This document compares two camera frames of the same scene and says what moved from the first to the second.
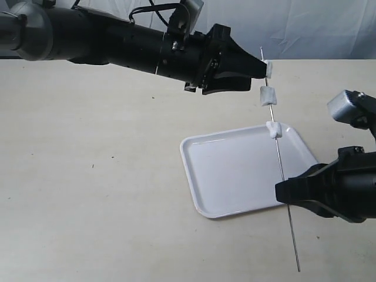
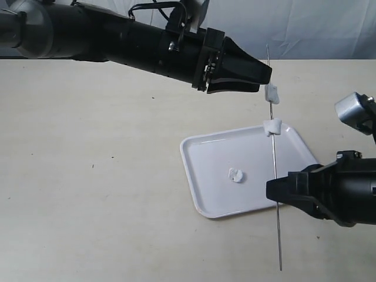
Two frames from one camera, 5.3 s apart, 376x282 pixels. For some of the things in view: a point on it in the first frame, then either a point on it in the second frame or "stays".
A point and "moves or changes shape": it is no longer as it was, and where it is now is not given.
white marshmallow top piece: (269, 64) moves or changes shape
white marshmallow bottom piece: (275, 128) moves or changes shape
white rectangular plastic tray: (235, 171) stays
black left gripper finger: (234, 60) stays
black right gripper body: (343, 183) stays
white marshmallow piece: (268, 95) moves or changes shape
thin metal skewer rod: (282, 178) → (275, 171)
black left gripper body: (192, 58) stays
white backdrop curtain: (280, 29) stays
